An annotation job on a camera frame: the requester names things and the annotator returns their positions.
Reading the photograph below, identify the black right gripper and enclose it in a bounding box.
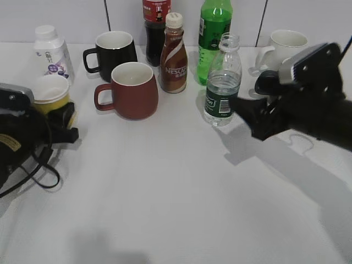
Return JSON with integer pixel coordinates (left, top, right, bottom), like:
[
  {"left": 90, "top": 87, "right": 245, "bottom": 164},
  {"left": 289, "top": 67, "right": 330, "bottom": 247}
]
[{"left": 230, "top": 42, "right": 352, "bottom": 152}]

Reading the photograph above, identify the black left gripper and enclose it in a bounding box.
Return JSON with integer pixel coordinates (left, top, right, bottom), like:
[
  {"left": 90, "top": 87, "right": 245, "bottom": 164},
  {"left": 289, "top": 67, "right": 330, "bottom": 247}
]
[{"left": 1, "top": 102, "right": 79, "bottom": 190}]

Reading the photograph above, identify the yellow paper cup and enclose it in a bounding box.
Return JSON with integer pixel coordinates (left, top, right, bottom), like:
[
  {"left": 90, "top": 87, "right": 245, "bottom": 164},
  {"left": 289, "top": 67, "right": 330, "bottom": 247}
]
[{"left": 31, "top": 75, "right": 74, "bottom": 115}]

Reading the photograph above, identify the clear water bottle green label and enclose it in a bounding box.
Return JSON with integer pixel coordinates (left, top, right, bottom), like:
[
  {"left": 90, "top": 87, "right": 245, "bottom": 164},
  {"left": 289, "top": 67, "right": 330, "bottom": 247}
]
[{"left": 203, "top": 32, "right": 242, "bottom": 127}]

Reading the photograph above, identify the dark grey ceramic mug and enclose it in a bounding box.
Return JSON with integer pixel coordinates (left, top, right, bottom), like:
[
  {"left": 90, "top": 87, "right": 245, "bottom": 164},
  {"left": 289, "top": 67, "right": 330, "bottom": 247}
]
[{"left": 254, "top": 70, "right": 284, "bottom": 97}]

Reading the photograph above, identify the white ceramic mug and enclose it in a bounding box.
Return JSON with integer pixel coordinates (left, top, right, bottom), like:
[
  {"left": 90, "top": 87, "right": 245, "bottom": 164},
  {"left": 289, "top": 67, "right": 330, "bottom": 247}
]
[{"left": 248, "top": 30, "right": 308, "bottom": 76}]

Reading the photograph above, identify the white yogurt drink bottle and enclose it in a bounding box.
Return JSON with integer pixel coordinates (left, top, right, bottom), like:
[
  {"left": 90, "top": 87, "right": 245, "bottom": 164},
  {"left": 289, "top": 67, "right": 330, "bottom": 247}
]
[{"left": 34, "top": 25, "right": 75, "bottom": 86}]

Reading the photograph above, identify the red-brown ceramic mug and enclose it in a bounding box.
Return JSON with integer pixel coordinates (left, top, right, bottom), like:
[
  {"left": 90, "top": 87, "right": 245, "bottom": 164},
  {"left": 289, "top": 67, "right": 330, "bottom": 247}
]
[{"left": 93, "top": 62, "right": 159, "bottom": 120}]

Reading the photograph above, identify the black ceramic mug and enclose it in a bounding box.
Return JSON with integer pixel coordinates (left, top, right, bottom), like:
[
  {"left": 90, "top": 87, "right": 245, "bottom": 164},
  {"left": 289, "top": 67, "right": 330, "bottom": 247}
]
[{"left": 82, "top": 31, "right": 138, "bottom": 82}]

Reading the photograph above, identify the green soda bottle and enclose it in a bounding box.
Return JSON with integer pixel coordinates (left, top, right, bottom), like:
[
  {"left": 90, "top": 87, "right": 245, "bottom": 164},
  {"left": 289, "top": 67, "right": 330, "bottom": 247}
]
[{"left": 197, "top": 0, "right": 233, "bottom": 85}]

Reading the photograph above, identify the brown Nescafe coffee bottle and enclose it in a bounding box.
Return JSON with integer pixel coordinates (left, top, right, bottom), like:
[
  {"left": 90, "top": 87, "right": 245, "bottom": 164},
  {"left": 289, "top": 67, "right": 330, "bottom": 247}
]
[{"left": 160, "top": 12, "right": 188, "bottom": 94}]

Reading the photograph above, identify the cola bottle red label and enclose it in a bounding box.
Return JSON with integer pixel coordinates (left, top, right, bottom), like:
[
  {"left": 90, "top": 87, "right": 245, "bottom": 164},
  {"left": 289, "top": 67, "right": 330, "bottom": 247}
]
[{"left": 142, "top": 0, "right": 171, "bottom": 67}]

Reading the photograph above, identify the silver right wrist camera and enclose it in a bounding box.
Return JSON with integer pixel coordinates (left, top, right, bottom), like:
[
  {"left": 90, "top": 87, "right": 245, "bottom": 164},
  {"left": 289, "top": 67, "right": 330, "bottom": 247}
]
[{"left": 278, "top": 42, "right": 329, "bottom": 85}]

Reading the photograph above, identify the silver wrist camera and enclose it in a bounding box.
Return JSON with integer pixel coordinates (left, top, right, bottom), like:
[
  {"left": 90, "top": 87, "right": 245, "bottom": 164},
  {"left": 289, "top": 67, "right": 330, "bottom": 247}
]
[
  {"left": 278, "top": 42, "right": 329, "bottom": 85},
  {"left": 1, "top": 82, "right": 34, "bottom": 106}
]

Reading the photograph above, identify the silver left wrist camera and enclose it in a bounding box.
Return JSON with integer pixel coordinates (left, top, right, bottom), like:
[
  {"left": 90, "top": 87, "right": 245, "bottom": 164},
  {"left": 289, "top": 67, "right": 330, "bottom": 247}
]
[{"left": 1, "top": 82, "right": 34, "bottom": 106}]

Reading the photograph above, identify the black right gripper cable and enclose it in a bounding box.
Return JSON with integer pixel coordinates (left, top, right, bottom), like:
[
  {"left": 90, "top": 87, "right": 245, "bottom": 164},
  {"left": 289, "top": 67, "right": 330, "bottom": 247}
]
[{"left": 340, "top": 34, "right": 352, "bottom": 60}]

